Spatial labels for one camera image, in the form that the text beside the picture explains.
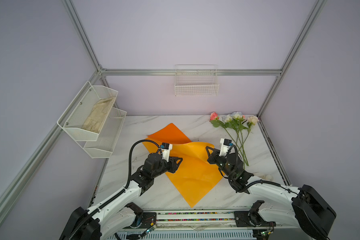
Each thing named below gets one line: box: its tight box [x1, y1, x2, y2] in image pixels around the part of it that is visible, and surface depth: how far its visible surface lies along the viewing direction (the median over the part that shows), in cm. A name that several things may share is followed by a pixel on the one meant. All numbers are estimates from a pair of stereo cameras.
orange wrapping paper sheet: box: [142, 123, 225, 208], surface depth 86 cm
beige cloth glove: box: [82, 96, 116, 133], surface depth 80 cm
